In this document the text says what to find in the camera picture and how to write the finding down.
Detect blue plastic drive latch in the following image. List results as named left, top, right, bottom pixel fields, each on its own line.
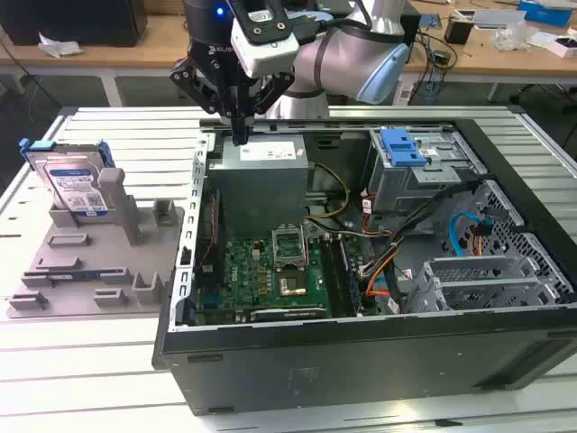
left=380, top=128, right=427, bottom=167

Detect large black box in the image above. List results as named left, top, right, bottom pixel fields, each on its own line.
left=0, top=0, right=149, bottom=49

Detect clear plastic bag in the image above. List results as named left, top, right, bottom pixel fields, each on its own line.
left=490, top=20, right=537, bottom=51

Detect hard disk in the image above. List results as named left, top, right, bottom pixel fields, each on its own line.
left=18, top=138, right=114, bottom=218

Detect long wooden desk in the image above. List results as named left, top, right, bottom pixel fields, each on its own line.
left=0, top=0, right=577, bottom=109

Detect black graphics card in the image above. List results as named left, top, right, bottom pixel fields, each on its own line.
left=250, top=306, right=330, bottom=324

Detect blue data wire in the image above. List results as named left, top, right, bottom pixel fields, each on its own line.
left=448, top=211, right=479, bottom=259

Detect black open PC case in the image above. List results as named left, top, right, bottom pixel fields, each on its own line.
left=151, top=115, right=577, bottom=417

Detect grey parts rack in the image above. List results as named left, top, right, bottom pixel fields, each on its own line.
left=6, top=166, right=187, bottom=320

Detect metal socket cover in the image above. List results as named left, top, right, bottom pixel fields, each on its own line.
left=270, top=224, right=310, bottom=271

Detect yellow power wires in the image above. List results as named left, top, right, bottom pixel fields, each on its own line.
left=306, top=161, right=353, bottom=225

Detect crumpled white paper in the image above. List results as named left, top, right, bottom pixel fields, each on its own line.
left=37, top=31, right=86, bottom=59

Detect RAM stick blue label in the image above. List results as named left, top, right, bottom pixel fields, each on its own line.
left=47, top=269, right=103, bottom=283

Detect grey power supply unit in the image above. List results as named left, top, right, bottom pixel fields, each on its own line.
left=206, top=134, right=312, bottom=240

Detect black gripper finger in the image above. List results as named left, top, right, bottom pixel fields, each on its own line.
left=241, top=71, right=297, bottom=146
left=169, top=57, right=243, bottom=146

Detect green motherboard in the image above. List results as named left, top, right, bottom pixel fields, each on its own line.
left=193, top=220, right=393, bottom=326

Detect blue cardboard box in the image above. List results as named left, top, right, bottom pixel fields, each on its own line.
left=517, top=0, right=577, bottom=29

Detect CPU socket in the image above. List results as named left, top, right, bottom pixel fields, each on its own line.
left=275, top=268, right=312, bottom=299

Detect grey flat device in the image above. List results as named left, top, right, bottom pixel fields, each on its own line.
left=453, top=7, right=527, bottom=31

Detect white open box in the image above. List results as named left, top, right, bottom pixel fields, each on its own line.
left=527, top=31, right=577, bottom=59

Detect orange black power wire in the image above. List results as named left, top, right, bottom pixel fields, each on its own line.
left=468, top=222, right=493, bottom=259

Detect perforated metal disk bay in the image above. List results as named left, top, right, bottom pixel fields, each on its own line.
left=405, top=254, right=564, bottom=317

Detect orange wire loop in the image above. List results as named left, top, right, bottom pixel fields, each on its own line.
left=364, top=270, right=393, bottom=299

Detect RAM stick with chips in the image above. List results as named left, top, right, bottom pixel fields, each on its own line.
left=337, top=236, right=364, bottom=317

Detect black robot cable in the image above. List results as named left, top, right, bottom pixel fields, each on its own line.
left=292, top=0, right=375, bottom=46

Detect locking lever wire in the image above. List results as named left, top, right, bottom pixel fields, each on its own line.
left=304, top=219, right=314, bottom=270

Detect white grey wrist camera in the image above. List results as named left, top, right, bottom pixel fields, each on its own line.
left=230, top=0, right=301, bottom=78

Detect small black box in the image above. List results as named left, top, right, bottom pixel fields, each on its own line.
left=444, top=13, right=475, bottom=45

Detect grey metal drive cage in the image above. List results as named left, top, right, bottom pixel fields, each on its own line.
left=362, top=128, right=490, bottom=226

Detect black cable bundle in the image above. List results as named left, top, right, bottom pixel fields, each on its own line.
left=360, top=178, right=527, bottom=276

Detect black RAM slot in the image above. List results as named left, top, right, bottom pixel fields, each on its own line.
left=319, top=234, right=351, bottom=319

